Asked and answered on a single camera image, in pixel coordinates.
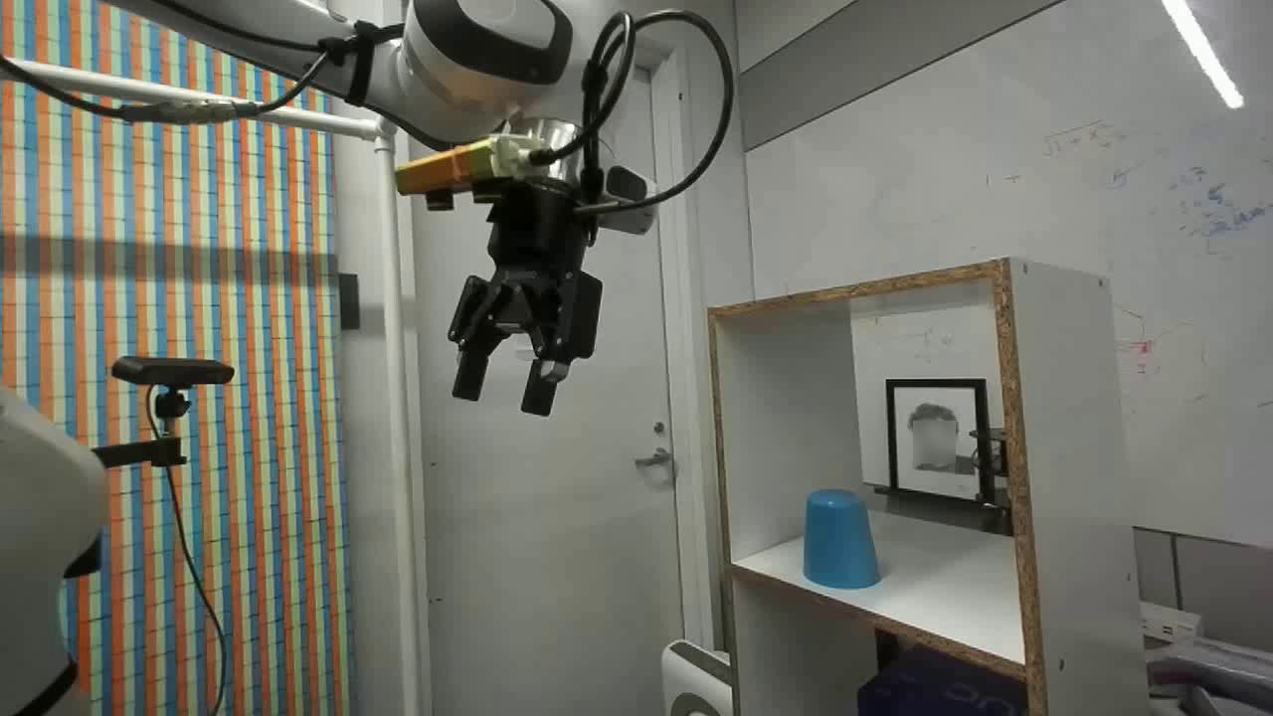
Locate white wooden cabinet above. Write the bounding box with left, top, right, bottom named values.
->
left=712, top=257, right=1148, bottom=716

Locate white door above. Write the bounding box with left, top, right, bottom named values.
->
left=406, top=53, right=693, bottom=716

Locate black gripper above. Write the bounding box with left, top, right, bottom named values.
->
left=445, top=177, right=601, bottom=419

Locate ceiling light strip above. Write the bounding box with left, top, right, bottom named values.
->
left=1162, top=0, right=1246, bottom=111

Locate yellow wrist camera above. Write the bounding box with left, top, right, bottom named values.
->
left=394, top=134, right=528, bottom=195

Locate white appliance at floor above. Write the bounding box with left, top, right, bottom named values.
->
left=660, top=639, right=731, bottom=716

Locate dark blue bag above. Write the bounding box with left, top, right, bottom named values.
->
left=858, top=665, right=1025, bottom=716

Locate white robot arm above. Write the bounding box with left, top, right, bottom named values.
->
left=117, top=0, right=654, bottom=412

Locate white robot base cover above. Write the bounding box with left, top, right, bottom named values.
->
left=0, top=395, right=102, bottom=716

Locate black wall switch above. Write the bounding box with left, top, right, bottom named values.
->
left=337, top=275, right=362, bottom=330

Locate framed portrait picture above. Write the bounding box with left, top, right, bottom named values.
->
left=887, top=378, right=987, bottom=506

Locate blue plastic cup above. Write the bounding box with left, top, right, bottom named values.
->
left=805, top=490, right=879, bottom=587

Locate silver door handle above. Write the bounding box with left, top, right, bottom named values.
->
left=632, top=421, right=676, bottom=484

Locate black camera on stand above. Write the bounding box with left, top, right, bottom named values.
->
left=97, top=352, right=236, bottom=470

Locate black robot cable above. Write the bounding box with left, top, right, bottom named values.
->
left=528, top=9, right=736, bottom=213

